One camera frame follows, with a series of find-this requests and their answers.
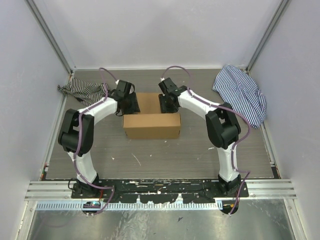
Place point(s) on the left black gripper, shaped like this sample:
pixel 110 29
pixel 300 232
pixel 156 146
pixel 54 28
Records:
pixel 135 108

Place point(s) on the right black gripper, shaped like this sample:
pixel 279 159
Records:
pixel 163 109

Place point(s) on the brown cardboard box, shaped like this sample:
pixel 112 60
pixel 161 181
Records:
pixel 150 123

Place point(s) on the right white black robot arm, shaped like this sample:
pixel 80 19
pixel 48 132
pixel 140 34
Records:
pixel 223 128

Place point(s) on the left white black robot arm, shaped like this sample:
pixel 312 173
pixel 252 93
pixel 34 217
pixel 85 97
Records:
pixel 76 134

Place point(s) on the black white striped cloth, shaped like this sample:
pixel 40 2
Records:
pixel 87 93

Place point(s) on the blue white striped cloth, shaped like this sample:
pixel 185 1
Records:
pixel 241 91

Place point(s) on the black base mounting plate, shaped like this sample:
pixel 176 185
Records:
pixel 157 191

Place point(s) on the aluminium front rail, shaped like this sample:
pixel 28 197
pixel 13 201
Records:
pixel 258 189

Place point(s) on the slotted grey cable duct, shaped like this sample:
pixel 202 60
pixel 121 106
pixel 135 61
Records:
pixel 95 206

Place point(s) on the left aluminium frame post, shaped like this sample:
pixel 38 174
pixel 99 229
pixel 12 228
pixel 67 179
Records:
pixel 48 34

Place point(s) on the aluminium frame post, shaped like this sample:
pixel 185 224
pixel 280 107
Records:
pixel 48 34
pixel 279 12

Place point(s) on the right aluminium frame post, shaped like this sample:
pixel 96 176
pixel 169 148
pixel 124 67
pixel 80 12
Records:
pixel 279 12

